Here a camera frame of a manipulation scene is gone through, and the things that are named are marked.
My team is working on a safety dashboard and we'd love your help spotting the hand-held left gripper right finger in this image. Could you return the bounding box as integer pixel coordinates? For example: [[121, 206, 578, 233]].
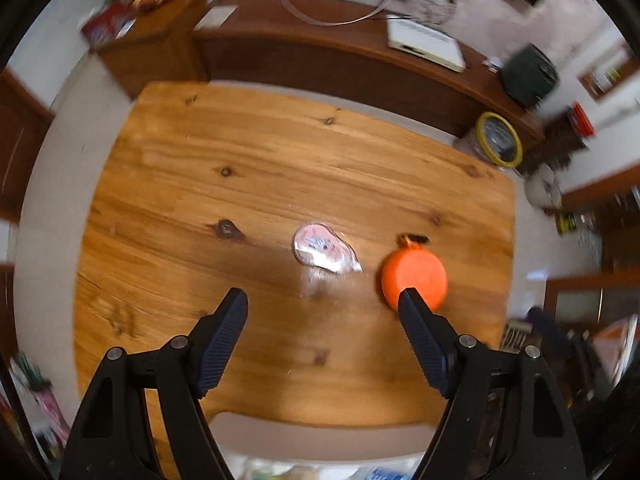
[[397, 287, 586, 480]]

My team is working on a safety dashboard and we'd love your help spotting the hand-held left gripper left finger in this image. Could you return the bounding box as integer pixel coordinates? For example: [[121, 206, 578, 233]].
[[60, 287, 249, 480]]

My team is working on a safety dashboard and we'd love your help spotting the orange round tape measure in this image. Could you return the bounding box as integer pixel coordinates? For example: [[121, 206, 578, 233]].
[[380, 234, 448, 313]]

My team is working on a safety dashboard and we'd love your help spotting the white plastic bin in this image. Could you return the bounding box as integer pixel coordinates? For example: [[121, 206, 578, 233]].
[[207, 410, 441, 480]]

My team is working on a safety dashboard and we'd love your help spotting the row of books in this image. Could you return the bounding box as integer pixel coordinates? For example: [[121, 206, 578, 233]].
[[500, 320, 531, 351]]

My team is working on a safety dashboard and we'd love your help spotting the blue printed packet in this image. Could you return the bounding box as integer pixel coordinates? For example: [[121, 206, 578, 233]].
[[367, 466, 413, 480]]

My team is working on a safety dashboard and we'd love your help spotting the wooden side furniture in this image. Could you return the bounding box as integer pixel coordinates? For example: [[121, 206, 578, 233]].
[[545, 272, 640, 321]]

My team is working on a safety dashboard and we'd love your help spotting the white ceramic jar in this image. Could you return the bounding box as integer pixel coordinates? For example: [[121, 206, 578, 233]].
[[524, 162, 563, 208]]

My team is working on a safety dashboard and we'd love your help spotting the yellow rimmed jar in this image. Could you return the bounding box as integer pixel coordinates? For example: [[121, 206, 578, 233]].
[[455, 111, 524, 168]]

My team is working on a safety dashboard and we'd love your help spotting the dark green speaker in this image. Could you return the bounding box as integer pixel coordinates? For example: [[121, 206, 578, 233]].
[[501, 43, 559, 108]]

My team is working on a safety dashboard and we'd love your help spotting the small wooden cabinet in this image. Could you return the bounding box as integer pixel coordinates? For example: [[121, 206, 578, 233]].
[[95, 0, 210, 101]]

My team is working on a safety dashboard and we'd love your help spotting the white router box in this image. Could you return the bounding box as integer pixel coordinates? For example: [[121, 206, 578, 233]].
[[386, 19, 467, 73]]

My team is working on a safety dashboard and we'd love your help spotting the long wooden sideboard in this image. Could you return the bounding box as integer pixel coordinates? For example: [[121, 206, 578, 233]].
[[192, 0, 546, 146]]

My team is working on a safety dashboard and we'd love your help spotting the white paper sheet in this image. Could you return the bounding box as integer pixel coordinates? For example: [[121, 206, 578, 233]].
[[194, 6, 236, 31]]

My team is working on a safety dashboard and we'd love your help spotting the translucent flat strip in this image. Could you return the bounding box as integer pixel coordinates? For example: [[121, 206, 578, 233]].
[[282, 0, 401, 26]]

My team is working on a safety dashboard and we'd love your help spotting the red printed box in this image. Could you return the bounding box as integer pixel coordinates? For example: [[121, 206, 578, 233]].
[[80, 0, 137, 43]]

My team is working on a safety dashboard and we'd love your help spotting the small wooden wall frame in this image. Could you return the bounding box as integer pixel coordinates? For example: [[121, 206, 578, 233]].
[[580, 50, 636, 101]]

